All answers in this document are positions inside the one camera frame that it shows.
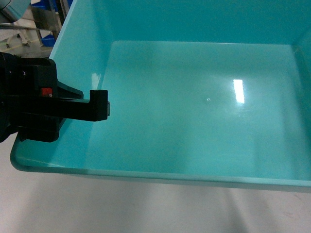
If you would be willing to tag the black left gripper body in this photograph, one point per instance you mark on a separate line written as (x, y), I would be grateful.
(24, 81)

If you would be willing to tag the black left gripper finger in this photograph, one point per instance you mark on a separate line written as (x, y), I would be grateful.
(97, 108)

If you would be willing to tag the teal plastic bin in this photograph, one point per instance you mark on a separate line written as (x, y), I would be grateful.
(212, 92)

